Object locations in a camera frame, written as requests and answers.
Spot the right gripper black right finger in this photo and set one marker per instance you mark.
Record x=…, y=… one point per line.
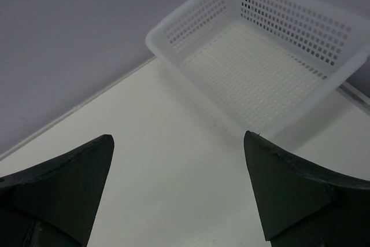
x=301, y=203

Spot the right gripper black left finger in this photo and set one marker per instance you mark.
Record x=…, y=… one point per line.
x=55, y=203

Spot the white plastic basket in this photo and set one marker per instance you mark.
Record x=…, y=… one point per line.
x=261, y=64

